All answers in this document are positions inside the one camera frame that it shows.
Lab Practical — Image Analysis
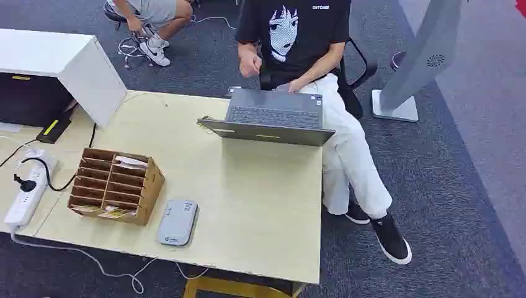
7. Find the person's right hand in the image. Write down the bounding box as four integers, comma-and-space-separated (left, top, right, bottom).
239, 52, 263, 79

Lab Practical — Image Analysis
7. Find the person's left hand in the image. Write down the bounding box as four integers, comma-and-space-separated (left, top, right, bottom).
287, 78, 310, 94

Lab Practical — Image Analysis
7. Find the grey laptop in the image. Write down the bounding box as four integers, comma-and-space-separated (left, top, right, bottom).
196, 88, 337, 148

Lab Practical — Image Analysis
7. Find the person in black shirt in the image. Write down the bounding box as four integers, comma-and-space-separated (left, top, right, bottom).
236, 0, 413, 266

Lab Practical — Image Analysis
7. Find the black office chair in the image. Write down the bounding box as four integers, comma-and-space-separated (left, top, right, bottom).
336, 37, 379, 120

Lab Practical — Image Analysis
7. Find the crouching person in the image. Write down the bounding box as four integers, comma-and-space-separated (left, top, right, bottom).
105, 0, 194, 68

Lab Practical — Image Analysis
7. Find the black stool with chrome base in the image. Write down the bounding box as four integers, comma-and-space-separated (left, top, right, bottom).
102, 1, 149, 59

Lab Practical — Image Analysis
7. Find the grey floor stand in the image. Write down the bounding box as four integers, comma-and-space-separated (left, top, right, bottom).
371, 0, 463, 124

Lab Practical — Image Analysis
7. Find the white card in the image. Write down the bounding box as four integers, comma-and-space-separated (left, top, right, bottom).
114, 155, 149, 170

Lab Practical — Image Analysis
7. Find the wooden card sorting box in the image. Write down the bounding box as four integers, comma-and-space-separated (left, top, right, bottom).
67, 147, 166, 227

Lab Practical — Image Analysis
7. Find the grey card reader device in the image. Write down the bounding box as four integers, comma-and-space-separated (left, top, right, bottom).
155, 199, 199, 248

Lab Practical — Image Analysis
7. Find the white cabinet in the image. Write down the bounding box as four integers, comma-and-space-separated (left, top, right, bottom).
0, 27, 128, 129

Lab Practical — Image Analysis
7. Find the black device with yellow label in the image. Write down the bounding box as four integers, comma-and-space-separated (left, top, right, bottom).
35, 110, 78, 145

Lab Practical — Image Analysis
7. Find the black box with yellow label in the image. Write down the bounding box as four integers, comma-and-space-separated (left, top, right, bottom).
0, 72, 76, 129

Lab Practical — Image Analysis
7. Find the white power strip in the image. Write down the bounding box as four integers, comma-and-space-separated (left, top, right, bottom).
3, 148, 58, 230

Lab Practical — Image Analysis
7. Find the white cable by stool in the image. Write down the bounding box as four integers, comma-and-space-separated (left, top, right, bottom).
189, 14, 238, 31

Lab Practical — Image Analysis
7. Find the yellow table frame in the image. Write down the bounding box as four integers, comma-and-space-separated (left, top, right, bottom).
182, 276, 308, 298

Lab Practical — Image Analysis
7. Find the white floor cable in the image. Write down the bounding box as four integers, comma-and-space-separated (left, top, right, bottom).
9, 229, 211, 296

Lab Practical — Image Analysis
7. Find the black plug with cable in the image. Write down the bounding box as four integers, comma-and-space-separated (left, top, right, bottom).
13, 158, 79, 193

